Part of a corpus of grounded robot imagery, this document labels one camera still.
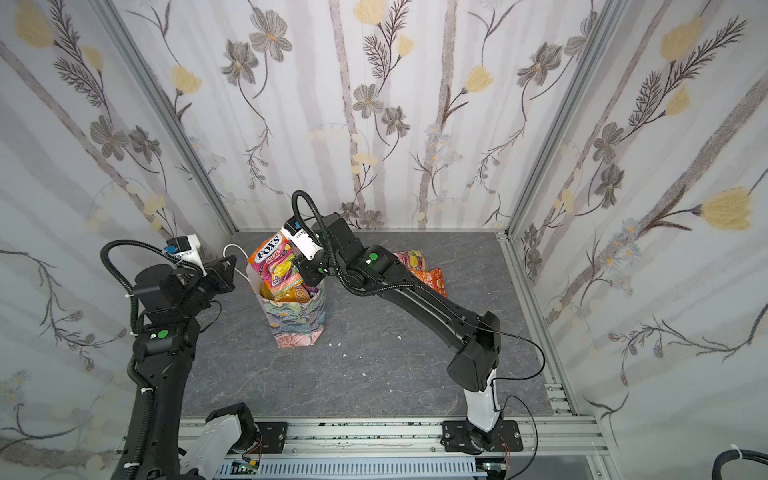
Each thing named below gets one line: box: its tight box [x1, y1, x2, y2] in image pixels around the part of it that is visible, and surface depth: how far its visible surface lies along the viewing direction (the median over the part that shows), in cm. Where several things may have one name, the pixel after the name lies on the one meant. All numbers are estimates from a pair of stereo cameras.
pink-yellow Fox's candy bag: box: [248, 231, 304, 301], surface depth 72 cm
